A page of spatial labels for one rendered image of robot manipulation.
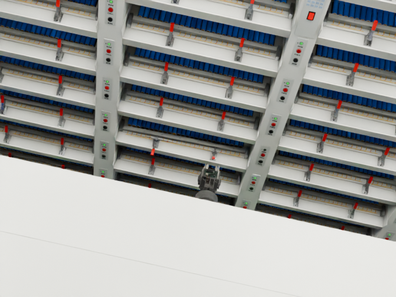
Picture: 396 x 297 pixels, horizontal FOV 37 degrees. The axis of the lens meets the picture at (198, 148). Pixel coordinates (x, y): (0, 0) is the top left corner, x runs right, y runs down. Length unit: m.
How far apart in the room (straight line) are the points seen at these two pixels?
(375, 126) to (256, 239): 1.59
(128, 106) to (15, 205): 1.63
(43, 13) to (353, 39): 1.15
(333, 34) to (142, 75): 0.77
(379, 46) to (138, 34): 0.89
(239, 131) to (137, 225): 1.64
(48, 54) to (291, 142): 1.07
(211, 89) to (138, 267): 1.58
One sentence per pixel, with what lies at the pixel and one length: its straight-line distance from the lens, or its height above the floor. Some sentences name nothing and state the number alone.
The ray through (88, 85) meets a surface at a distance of 2.57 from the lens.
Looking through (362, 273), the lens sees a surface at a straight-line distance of 0.97.
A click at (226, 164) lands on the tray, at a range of 2.65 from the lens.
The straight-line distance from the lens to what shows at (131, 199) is 0.95.
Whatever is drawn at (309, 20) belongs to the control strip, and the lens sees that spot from 2.12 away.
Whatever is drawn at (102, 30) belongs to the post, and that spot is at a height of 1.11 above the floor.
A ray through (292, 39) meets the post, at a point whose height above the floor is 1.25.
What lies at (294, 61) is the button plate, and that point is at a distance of 2.22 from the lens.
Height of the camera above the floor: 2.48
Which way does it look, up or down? 47 degrees down
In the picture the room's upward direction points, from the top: 12 degrees clockwise
